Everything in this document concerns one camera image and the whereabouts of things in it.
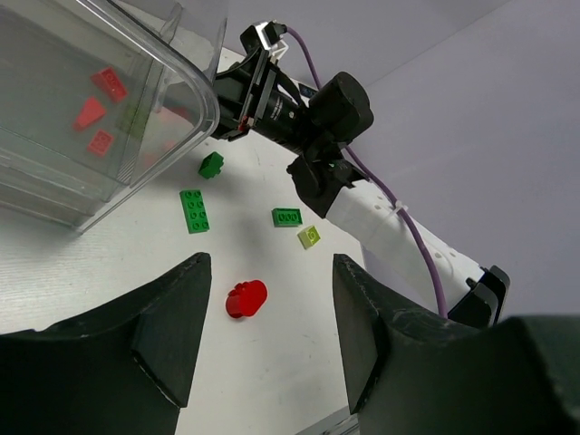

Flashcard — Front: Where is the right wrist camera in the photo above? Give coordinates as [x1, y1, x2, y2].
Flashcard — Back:
[239, 21, 289, 63]

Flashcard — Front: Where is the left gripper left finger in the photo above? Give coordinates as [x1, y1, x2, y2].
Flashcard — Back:
[1, 253, 212, 434]

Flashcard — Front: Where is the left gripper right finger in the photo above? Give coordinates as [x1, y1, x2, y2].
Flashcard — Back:
[333, 255, 579, 434]

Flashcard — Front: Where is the right blue table label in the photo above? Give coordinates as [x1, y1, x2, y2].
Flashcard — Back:
[298, 82, 317, 99]

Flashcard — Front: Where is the red rounded brick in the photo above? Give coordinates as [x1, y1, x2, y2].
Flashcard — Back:
[225, 280, 268, 319]

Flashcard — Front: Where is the green flat long brick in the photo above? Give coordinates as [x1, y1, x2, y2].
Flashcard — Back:
[271, 208, 303, 227]

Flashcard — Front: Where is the red sloped brick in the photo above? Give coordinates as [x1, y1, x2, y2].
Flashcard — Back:
[72, 97, 107, 131]

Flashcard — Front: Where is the clear plastic drawer cover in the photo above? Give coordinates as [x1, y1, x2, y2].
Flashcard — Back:
[1, 1, 228, 231]

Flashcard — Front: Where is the small red square brick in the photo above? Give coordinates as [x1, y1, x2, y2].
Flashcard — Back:
[87, 130, 114, 157]

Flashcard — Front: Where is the small green cube brick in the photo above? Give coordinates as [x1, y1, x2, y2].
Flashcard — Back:
[198, 151, 224, 179]

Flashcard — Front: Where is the lime small brick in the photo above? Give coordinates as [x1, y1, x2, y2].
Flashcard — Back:
[297, 226, 321, 250]

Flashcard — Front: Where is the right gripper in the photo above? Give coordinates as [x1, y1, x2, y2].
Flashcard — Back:
[211, 49, 308, 150]

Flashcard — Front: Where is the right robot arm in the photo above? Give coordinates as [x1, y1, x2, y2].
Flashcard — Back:
[213, 49, 510, 328]

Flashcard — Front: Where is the red small brick front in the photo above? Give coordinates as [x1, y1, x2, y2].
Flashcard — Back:
[91, 66, 128, 103]

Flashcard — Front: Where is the dark green long brick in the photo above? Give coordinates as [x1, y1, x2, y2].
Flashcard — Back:
[179, 189, 210, 234]

